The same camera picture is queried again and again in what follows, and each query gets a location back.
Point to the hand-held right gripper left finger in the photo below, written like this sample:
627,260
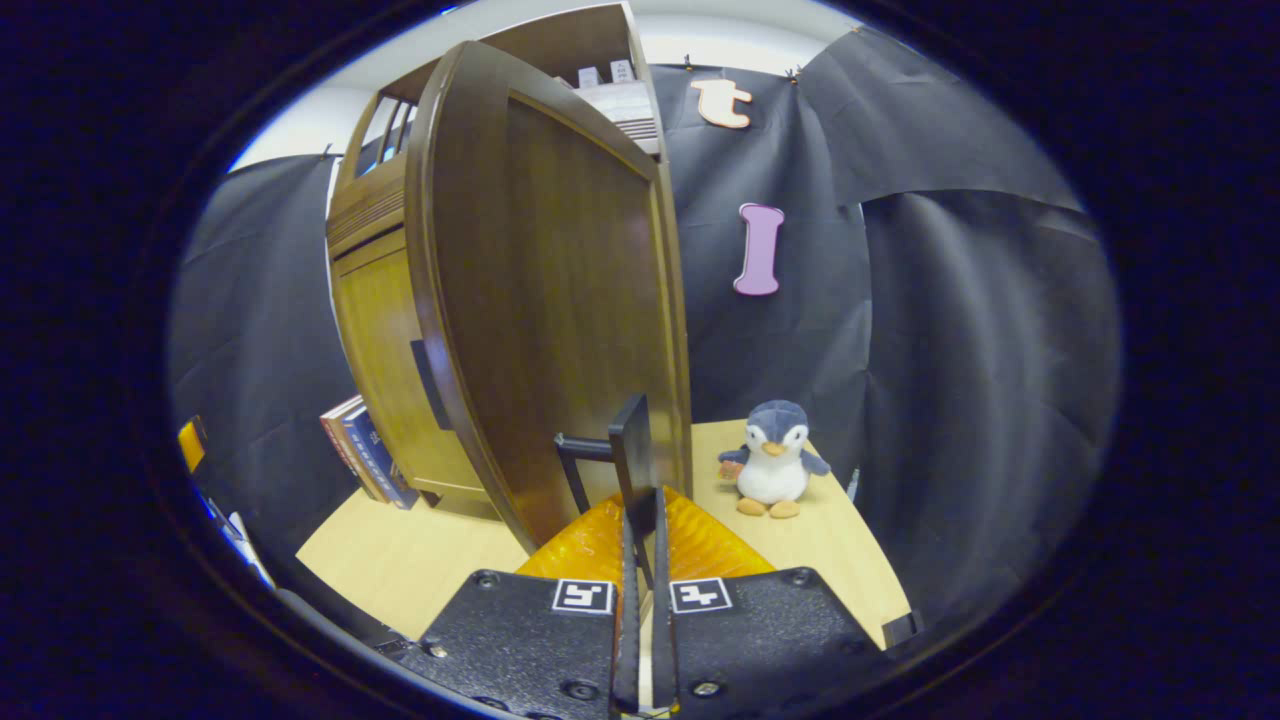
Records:
628,630

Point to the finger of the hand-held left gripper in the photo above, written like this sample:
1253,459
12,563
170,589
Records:
192,445

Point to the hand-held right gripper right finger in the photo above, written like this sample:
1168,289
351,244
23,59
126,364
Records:
662,640

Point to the wooden shoe cabinet door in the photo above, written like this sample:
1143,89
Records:
550,300
385,370

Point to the wooden double-door shoe cabinet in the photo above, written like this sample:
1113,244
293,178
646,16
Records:
370,220

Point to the red book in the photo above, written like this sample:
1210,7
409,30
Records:
335,440

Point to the blue book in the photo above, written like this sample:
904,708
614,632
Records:
375,460

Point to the plush penguin toy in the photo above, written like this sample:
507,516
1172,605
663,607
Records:
772,470

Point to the black backdrop cloth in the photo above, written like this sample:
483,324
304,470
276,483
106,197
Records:
960,350

